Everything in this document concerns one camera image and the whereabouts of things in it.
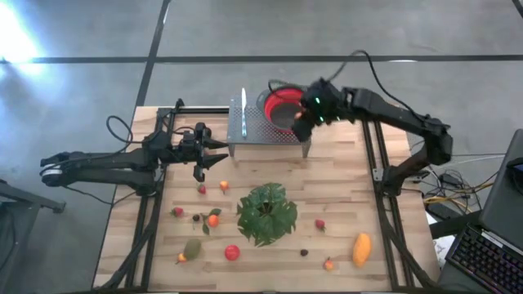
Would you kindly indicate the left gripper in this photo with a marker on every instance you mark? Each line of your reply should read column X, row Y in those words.
column 190, row 149

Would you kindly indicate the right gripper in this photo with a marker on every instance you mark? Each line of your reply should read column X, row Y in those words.
column 324, row 104

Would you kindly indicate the small orange peach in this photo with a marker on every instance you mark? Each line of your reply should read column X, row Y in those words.
column 298, row 115
column 224, row 186
column 181, row 258
column 328, row 265

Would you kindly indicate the red plastic strawberry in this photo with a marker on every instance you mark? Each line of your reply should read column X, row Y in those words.
column 178, row 212
column 320, row 224
column 202, row 189

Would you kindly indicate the red colander grey rim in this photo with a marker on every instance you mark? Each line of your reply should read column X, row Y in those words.
column 271, row 108

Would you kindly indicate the small dark cherry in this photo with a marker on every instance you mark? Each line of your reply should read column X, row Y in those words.
column 196, row 218

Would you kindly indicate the orange tangerine with leaves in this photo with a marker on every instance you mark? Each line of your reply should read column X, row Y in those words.
column 212, row 221

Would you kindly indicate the red plastic tomato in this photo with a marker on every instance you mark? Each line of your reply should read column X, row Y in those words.
column 232, row 252

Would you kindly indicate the dark blackberry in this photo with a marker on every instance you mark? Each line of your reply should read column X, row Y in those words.
column 304, row 252

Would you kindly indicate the yellow orange mango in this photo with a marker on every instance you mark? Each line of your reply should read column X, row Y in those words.
column 362, row 250

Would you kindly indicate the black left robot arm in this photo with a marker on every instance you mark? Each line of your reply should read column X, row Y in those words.
column 102, row 167

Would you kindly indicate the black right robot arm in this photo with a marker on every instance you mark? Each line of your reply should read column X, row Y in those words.
column 392, row 110

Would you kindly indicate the perforated grey metal stand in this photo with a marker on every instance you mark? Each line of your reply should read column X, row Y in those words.
column 253, row 130

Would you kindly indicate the silver knife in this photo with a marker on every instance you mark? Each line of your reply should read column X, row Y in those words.
column 244, row 110

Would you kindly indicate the green monstera plant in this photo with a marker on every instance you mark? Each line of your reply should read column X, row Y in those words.
column 265, row 220

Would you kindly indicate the black power adapter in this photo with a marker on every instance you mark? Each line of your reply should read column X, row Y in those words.
column 449, row 179

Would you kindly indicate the black box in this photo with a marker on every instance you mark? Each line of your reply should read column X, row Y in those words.
column 439, row 210

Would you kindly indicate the white paper sheet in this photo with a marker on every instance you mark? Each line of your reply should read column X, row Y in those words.
column 443, row 249

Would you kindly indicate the grey desk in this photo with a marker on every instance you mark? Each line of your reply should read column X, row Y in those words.
column 24, row 196

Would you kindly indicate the black aluminium table frame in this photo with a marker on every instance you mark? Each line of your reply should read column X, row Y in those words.
column 204, row 110

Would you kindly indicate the black frame corner bracket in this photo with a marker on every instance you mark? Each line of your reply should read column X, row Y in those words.
column 179, row 103

